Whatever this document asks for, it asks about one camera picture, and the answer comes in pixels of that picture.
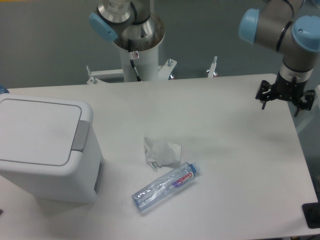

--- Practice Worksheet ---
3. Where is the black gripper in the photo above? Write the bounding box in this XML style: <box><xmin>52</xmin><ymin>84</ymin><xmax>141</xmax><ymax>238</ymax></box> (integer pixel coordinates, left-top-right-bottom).
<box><xmin>255</xmin><ymin>74</ymin><xmax>315</xmax><ymax>117</ymax></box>

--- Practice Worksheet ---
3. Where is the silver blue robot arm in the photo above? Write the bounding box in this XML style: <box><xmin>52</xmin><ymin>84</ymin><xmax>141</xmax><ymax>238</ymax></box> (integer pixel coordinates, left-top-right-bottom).
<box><xmin>238</xmin><ymin>0</ymin><xmax>320</xmax><ymax>114</ymax></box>

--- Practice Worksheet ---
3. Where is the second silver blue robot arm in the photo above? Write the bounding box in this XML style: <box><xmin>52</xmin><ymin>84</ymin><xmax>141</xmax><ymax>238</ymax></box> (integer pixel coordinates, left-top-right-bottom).
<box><xmin>89</xmin><ymin>0</ymin><xmax>165</xmax><ymax>52</ymax></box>

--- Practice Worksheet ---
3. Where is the white plastic trash can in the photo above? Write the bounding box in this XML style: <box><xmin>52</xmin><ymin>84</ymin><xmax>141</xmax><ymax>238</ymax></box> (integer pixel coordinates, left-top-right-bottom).
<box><xmin>0</xmin><ymin>93</ymin><xmax>104</xmax><ymax>203</ymax></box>

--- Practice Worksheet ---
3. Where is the white trash can lid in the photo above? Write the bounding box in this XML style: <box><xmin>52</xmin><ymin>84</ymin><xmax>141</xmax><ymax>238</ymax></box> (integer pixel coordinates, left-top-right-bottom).
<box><xmin>0</xmin><ymin>99</ymin><xmax>81</xmax><ymax>166</ymax></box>

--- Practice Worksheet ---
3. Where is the black device at table edge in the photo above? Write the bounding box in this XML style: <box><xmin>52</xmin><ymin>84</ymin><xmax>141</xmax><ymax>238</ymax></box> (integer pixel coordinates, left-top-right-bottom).
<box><xmin>302</xmin><ymin>202</ymin><xmax>320</xmax><ymax>229</ymax></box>

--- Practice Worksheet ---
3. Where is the clear plastic water bottle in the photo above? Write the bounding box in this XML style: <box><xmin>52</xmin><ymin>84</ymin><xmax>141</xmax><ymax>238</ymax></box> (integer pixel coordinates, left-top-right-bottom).
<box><xmin>131</xmin><ymin>162</ymin><xmax>201</xmax><ymax>212</ymax></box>

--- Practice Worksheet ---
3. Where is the crumpled white paper wrapper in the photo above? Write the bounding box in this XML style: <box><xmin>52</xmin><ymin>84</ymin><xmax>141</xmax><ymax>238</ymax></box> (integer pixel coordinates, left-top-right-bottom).
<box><xmin>143</xmin><ymin>137</ymin><xmax>182</xmax><ymax>172</ymax></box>

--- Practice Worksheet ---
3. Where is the grey lid push button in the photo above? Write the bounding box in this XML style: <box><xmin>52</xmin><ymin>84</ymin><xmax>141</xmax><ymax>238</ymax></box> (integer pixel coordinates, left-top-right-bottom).
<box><xmin>71</xmin><ymin>120</ymin><xmax>90</xmax><ymax>152</ymax></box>

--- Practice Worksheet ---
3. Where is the blue object at left edge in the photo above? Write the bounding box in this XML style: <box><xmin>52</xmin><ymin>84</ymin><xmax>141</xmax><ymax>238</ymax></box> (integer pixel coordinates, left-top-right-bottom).
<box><xmin>0</xmin><ymin>85</ymin><xmax>9</xmax><ymax>94</ymax></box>

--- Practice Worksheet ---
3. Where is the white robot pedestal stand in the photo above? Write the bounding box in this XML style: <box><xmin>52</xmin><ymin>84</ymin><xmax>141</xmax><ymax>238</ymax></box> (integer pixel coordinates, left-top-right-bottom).
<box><xmin>85</xmin><ymin>24</ymin><xmax>219</xmax><ymax>85</ymax></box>

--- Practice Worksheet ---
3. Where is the black cable on pedestal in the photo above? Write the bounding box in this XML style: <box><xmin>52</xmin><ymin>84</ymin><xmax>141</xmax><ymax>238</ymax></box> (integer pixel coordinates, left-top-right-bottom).
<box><xmin>127</xmin><ymin>39</ymin><xmax>143</xmax><ymax>82</ymax></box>

